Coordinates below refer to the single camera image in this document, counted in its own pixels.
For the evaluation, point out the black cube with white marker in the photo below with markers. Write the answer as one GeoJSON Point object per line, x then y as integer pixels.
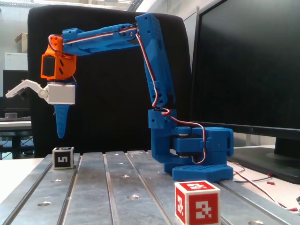
{"type": "Point", "coordinates": [62, 159]}

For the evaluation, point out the dark office chair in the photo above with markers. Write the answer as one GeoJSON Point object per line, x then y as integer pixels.
{"type": "Point", "coordinates": [105, 93]}

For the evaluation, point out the white cabinet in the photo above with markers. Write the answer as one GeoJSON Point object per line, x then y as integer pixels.
{"type": "Point", "coordinates": [15, 61]}

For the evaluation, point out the aluminium slotted base plate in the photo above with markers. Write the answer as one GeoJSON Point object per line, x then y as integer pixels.
{"type": "Point", "coordinates": [93, 199]}

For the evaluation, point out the brown cardboard box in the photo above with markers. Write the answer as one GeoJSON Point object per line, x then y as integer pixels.
{"type": "Point", "coordinates": [22, 39]}

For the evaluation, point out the white camera mount with board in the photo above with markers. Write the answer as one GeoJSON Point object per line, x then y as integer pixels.
{"type": "Point", "coordinates": [61, 93]}

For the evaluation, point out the red cube with white marker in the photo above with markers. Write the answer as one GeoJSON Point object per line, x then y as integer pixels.
{"type": "Point", "coordinates": [201, 208]}

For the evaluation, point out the small black background monitor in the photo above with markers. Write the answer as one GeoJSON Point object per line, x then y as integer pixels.
{"type": "Point", "coordinates": [11, 79]}

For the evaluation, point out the blue and orange robot arm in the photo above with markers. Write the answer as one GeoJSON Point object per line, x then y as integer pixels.
{"type": "Point", "coordinates": [159, 58]}

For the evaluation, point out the black Dell monitor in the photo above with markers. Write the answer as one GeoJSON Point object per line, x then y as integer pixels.
{"type": "Point", "coordinates": [246, 58]}

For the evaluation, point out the grey background desk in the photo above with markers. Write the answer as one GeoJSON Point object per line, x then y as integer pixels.
{"type": "Point", "coordinates": [14, 124]}

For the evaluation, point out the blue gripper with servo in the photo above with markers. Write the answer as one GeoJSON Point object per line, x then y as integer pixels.
{"type": "Point", "coordinates": [62, 94]}

